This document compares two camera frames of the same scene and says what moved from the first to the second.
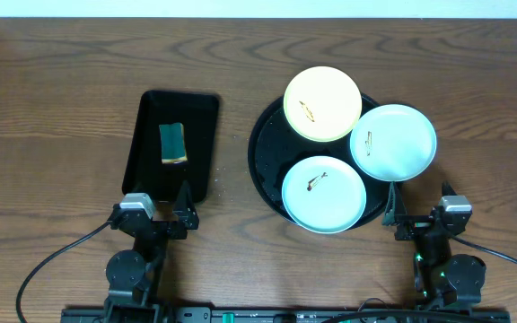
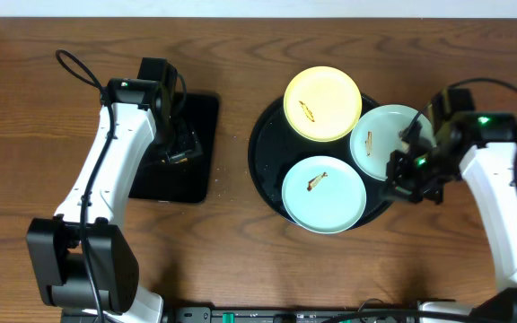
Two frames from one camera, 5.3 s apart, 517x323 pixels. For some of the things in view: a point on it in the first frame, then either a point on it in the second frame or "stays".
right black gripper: x=420 y=225 → x=402 y=178
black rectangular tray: x=144 y=172 stays
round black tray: x=274 y=147 stays
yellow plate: x=322 y=104 stays
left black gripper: x=159 y=225 → x=179 y=152
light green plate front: x=323 y=195 stays
